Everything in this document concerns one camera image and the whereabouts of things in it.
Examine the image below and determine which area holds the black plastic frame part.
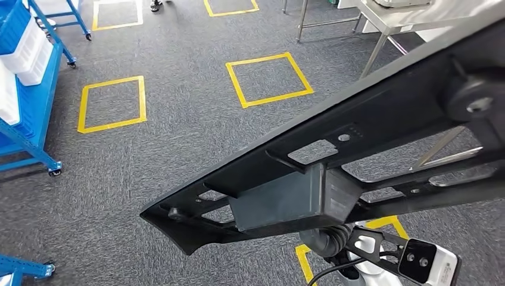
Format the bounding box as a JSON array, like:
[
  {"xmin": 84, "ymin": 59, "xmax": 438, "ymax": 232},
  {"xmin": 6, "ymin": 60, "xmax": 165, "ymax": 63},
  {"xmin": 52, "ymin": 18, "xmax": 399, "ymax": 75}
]
[{"xmin": 140, "ymin": 17, "xmax": 505, "ymax": 257}]

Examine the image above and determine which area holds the stainless steel workbench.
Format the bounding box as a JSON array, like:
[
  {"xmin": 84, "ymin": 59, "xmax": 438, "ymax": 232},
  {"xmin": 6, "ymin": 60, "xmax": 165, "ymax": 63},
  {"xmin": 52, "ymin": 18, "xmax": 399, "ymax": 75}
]
[{"xmin": 357, "ymin": 0, "xmax": 505, "ymax": 171}]

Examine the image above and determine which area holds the blue wheeled shelf rack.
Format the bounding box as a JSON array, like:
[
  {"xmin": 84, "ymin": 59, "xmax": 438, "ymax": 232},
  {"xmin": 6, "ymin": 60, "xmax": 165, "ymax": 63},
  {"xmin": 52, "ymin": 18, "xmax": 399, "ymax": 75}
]
[
  {"xmin": 27, "ymin": 0, "xmax": 92, "ymax": 42},
  {"xmin": 0, "ymin": 253, "xmax": 56, "ymax": 286},
  {"xmin": 0, "ymin": 0, "xmax": 77, "ymax": 177}
]

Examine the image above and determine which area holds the small steel table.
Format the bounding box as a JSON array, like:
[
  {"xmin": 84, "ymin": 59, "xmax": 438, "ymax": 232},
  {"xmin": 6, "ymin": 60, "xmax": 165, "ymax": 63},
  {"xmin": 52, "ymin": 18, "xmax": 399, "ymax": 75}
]
[{"xmin": 282, "ymin": 0, "xmax": 364, "ymax": 43}]

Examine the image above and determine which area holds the person's dark shoe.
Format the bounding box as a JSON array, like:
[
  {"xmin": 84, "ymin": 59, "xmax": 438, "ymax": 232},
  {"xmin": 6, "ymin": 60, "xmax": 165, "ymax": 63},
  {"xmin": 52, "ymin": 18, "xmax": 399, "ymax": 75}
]
[{"xmin": 149, "ymin": 0, "xmax": 172, "ymax": 13}]

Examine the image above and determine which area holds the black cable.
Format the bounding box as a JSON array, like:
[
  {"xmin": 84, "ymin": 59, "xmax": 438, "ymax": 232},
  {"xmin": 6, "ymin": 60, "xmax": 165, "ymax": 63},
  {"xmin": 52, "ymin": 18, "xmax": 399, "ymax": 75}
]
[{"xmin": 307, "ymin": 252, "xmax": 399, "ymax": 286}]

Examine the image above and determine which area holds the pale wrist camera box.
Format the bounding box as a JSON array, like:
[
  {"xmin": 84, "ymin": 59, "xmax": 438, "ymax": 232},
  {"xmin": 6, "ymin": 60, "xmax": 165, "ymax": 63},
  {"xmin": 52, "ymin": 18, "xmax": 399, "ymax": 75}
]
[{"xmin": 397, "ymin": 238, "xmax": 462, "ymax": 286}]

